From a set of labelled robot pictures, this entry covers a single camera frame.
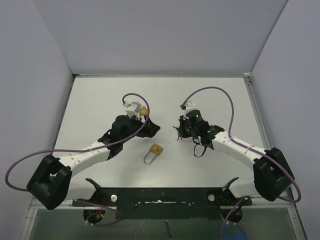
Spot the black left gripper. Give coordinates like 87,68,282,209
120,114,160,144

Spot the silver key bunch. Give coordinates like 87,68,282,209
173,126,182,141

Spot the small brass padlock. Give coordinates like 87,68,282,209
139,106,149,116

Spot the large brass padlock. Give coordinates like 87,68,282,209
143,143,164,165

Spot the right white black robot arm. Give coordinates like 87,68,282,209
176,110,294,205

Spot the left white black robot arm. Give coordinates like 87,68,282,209
26,115,161,210

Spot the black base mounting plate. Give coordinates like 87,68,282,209
72,187,252,224

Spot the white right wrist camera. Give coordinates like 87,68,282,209
180,100,197,120

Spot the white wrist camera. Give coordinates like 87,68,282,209
123,101,142,119
180,100,197,120

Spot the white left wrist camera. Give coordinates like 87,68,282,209
123,101,142,119

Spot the black loop wire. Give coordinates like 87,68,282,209
193,137,208,158

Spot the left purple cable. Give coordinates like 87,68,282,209
5,92,151,227

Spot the purple cable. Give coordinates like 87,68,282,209
5,92,151,227
180,86,302,240

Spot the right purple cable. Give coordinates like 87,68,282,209
180,86,302,240

